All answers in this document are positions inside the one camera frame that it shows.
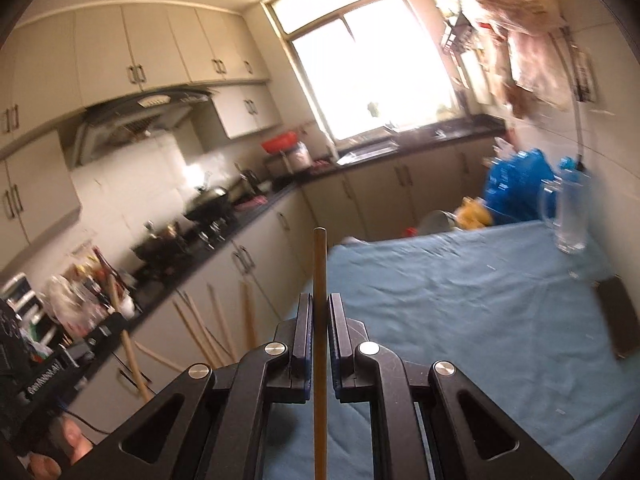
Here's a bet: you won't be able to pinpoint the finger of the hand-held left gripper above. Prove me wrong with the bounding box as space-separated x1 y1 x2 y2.
60 312 126 368

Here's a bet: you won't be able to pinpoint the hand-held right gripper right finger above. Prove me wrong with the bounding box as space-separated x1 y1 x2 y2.
327 293 574 480

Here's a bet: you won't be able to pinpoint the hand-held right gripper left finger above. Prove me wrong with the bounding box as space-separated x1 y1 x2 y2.
60 293 316 480

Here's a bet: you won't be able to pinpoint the person's left hand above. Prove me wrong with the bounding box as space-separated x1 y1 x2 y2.
27 417 96 480

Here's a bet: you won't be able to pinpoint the cluster of condiment bottles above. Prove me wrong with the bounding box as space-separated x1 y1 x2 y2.
45 245 138 341

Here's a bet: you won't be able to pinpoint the blue towel cloth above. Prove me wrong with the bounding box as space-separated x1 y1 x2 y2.
262 217 623 480

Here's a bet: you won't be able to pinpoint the black gas stove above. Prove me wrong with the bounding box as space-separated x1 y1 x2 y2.
127 205 251 281

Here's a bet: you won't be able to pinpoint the metal bowl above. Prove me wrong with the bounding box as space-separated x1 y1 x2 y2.
417 209 458 236

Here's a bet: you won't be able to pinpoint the metal kettle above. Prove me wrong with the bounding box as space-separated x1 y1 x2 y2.
237 167 263 196

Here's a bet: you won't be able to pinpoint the white cooking pot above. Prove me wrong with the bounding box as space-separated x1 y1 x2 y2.
285 142 313 173

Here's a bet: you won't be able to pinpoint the yellow plastic bag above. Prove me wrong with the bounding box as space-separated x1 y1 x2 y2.
456 196 493 231

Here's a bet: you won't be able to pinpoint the steel kitchen sink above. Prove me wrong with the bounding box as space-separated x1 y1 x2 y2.
335 140 401 167

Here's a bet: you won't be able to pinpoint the red plastic basin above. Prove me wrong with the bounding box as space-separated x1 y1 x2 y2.
261 131 299 156

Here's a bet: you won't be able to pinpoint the range hood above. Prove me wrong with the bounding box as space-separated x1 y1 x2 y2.
70 87 213 166

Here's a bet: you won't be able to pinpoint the blue plastic bag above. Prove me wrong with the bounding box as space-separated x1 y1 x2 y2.
484 147 563 223

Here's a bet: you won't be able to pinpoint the black kitchen countertop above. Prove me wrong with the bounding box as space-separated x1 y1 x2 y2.
30 114 506 371

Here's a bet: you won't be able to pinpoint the clear glass mug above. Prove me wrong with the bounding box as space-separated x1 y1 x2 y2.
539 167 592 255

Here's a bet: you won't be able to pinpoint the black smartphone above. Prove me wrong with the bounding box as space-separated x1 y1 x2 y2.
592 275 632 361

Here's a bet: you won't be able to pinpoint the kitchen window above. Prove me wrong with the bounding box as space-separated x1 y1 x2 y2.
257 0 468 143

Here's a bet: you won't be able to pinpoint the white upper kitchen cabinets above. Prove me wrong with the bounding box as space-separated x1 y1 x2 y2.
0 2 283 246

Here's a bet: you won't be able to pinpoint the pale hanging plastic bags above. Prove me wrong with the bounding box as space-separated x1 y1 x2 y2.
492 25 576 116

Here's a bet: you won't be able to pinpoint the black wok with long handle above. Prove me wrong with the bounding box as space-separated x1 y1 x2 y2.
182 185 236 223

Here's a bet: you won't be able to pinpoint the grey wall pipe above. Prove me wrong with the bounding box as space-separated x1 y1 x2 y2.
570 100 588 171

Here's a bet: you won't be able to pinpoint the black wall rack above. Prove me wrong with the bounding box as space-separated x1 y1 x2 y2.
437 10 483 58

